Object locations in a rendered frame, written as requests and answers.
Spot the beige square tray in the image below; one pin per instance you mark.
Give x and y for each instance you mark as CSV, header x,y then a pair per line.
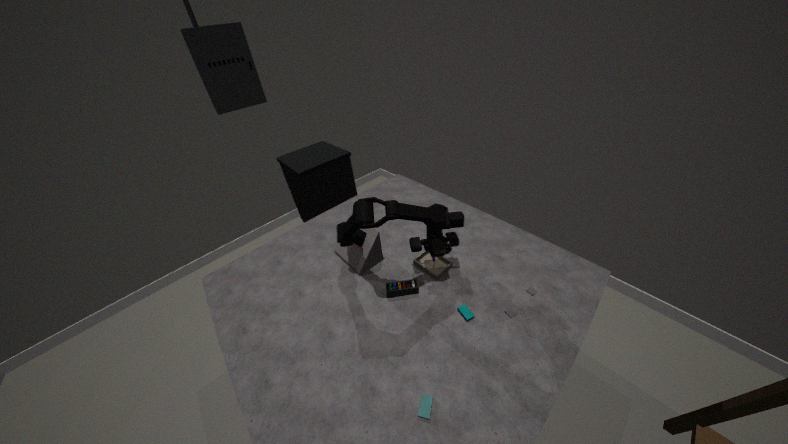
x,y
434,269

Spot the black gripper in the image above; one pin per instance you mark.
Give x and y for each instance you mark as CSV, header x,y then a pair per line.
x,y
416,244

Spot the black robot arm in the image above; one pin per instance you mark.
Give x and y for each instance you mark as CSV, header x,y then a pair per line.
x,y
435,217

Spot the teal rectangular block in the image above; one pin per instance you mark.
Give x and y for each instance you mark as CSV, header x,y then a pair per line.
x,y
425,406
465,312

